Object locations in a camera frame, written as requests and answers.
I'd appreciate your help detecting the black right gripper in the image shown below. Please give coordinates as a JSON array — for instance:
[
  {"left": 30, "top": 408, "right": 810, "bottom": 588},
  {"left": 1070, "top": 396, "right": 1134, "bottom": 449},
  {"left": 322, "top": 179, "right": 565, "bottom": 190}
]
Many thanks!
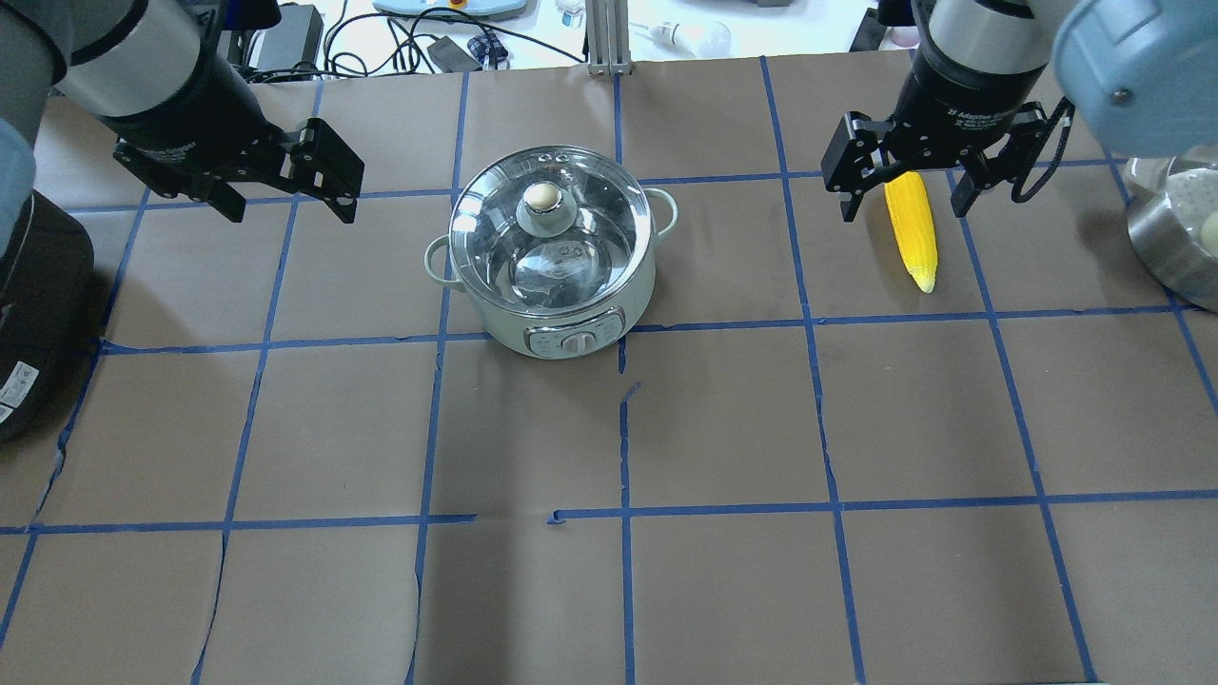
[{"left": 821, "top": 45, "right": 1050, "bottom": 223}]

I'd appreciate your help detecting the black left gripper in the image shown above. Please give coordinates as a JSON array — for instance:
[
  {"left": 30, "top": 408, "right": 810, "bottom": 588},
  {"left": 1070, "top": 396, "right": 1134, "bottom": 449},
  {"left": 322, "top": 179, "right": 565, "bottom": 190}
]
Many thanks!
[{"left": 112, "top": 57, "right": 365, "bottom": 225}]

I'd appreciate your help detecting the yellow corn cob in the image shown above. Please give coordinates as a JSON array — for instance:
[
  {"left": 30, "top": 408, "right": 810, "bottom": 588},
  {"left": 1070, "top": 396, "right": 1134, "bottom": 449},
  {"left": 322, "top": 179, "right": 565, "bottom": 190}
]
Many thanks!
[{"left": 884, "top": 169, "right": 938, "bottom": 294}]

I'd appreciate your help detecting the glass pot lid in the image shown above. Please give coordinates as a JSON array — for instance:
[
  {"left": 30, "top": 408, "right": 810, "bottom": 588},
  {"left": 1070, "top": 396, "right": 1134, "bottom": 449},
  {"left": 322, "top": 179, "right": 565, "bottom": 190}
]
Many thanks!
[{"left": 447, "top": 145, "right": 658, "bottom": 317}]

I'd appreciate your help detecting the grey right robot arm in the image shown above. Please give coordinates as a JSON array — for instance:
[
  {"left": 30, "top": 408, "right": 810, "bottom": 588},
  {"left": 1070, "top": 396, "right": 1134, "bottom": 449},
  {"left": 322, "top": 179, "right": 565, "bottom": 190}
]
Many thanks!
[{"left": 821, "top": 1, "right": 1217, "bottom": 222}]

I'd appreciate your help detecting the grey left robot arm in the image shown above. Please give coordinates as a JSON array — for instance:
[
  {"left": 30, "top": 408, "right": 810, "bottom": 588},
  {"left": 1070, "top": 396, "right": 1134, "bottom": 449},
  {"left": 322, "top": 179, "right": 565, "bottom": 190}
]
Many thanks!
[{"left": 1, "top": 1, "right": 364, "bottom": 243}]

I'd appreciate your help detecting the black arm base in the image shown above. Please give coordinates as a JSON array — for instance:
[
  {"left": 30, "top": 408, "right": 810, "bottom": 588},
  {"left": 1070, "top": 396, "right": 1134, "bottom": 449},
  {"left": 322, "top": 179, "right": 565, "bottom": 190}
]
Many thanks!
[{"left": 1, "top": 191, "right": 94, "bottom": 441}]

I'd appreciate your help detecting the mint green electric pot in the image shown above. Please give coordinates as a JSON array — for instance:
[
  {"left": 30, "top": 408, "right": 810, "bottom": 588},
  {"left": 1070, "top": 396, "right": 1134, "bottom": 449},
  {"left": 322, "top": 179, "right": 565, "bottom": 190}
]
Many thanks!
[{"left": 421, "top": 145, "right": 678, "bottom": 360}]

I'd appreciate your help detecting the black box device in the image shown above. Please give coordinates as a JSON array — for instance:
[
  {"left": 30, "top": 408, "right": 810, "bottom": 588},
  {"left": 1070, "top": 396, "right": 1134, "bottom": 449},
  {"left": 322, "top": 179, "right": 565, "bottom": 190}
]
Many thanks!
[{"left": 251, "top": 2, "right": 324, "bottom": 76}]

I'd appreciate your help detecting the light blue tray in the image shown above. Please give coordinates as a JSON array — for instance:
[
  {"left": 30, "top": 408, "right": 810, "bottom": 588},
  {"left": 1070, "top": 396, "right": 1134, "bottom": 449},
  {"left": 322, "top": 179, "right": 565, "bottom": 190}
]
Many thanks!
[{"left": 371, "top": 0, "right": 531, "bottom": 22}]

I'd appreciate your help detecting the black power adapter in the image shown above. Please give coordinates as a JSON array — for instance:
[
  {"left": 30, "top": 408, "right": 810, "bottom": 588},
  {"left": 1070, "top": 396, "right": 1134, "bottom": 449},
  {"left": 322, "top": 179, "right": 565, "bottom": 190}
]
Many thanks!
[{"left": 426, "top": 37, "right": 482, "bottom": 73}]

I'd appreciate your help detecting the white light bulb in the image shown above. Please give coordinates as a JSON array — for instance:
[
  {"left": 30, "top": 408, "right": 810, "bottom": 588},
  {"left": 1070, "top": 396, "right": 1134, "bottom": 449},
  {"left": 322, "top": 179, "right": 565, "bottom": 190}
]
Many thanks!
[{"left": 643, "top": 21, "right": 734, "bottom": 59}]

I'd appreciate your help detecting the steel bowl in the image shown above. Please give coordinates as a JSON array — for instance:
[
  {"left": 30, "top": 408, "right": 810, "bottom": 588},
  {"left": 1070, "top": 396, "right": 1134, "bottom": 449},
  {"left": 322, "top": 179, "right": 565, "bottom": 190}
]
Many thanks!
[{"left": 1124, "top": 144, "right": 1217, "bottom": 312}]

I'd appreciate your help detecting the black cable bundle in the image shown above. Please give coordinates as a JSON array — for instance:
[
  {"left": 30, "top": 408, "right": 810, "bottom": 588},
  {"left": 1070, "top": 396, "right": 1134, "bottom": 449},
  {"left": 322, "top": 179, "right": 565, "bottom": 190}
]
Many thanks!
[{"left": 322, "top": 0, "right": 587, "bottom": 77}]

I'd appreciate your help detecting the aluminium profile post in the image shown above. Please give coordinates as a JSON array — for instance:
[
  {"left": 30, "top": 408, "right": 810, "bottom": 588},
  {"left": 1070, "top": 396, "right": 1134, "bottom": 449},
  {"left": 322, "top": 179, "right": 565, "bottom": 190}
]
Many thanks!
[{"left": 583, "top": 0, "right": 635, "bottom": 77}]

